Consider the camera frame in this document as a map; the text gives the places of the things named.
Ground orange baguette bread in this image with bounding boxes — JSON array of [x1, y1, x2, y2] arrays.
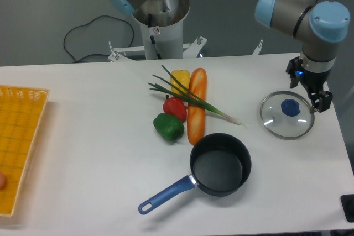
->
[[187, 68, 207, 145]]

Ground black saucepan blue handle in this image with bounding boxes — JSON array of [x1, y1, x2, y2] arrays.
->
[[138, 133, 252, 214]]

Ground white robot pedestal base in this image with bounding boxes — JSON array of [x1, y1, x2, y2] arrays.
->
[[133, 0, 190, 59]]

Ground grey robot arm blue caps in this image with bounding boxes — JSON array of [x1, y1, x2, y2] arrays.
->
[[109, 0, 350, 112]]

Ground green bell pepper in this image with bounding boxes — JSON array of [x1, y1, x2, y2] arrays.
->
[[153, 113, 185, 143]]

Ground yellow woven basket tray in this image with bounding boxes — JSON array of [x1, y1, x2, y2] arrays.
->
[[1, 85, 49, 217]]

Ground black device at table edge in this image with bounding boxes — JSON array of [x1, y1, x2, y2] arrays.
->
[[340, 194, 354, 223]]

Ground red bell pepper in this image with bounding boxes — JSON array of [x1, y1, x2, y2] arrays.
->
[[163, 97, 187, 123]]

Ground yellow bell pepper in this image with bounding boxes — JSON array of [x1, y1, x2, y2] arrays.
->
[[170, 70, 190, 92]]

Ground black cable on floor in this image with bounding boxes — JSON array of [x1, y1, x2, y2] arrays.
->
[[63, 15, 135, 63]]

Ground glass lid blue knob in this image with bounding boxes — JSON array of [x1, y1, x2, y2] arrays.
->
[[259, 91, 315, 140]]

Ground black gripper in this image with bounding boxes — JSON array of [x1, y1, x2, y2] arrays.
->
[[285, 56, 332, 113]]

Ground white metal base frame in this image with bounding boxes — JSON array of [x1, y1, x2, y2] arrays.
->
[[107, 36, 264, 62]]

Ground green onion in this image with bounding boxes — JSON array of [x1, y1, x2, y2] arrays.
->
[[148, 65, 246, 125]]

